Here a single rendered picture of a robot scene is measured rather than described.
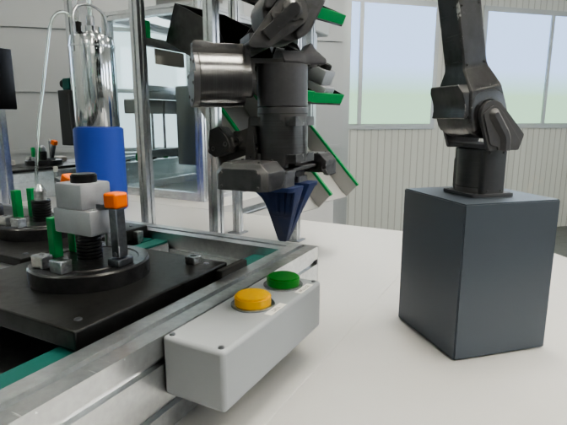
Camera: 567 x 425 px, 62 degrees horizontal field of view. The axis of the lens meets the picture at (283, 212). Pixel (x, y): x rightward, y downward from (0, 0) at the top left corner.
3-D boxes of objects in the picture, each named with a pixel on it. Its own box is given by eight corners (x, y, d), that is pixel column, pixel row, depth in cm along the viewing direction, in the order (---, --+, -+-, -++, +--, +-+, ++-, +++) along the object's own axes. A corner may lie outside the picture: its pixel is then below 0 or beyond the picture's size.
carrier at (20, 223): (148, 235, 86) (143, 166, 83) (22, 273, 65) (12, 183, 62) (60, 222, 97) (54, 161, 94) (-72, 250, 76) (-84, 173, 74)
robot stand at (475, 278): (544, 346, 63) (561, 199, 59) (453, 361, 59) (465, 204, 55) (475, 307, 76) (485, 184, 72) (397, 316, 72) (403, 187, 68)
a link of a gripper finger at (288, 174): (321, 164, 58) (292, 163, 60) (286, 171, 50) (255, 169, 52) (321, 179, 59) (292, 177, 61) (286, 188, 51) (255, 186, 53)
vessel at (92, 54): (130, 126, 157) (122, 6, 150) (95, 127, 145) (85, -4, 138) (100, 126, 164) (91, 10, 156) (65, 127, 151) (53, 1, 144)
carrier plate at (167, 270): (227, 276, 64) (227, 260, 63) (76, 352, 43) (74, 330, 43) (102, 252, 75) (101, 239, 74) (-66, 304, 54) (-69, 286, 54)
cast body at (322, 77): (330, 101, 100) (342, 69, 97) (321, 102, 96) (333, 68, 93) (299, 85, 103) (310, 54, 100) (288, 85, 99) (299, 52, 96)
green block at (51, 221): (63, 255, 59) (60, 217, 58) (55, 258, 58) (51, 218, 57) (57, 254, 60) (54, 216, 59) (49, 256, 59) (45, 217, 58)
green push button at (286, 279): (305, 288, 59) (305, 273, 58) (289, 298, 55) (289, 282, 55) (276, 283, 60) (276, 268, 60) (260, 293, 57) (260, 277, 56)
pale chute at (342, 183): (346, 197, 105) (359, 184, 102) (312, 206, 95) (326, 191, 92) (276, 107, 113) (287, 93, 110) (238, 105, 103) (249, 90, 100)
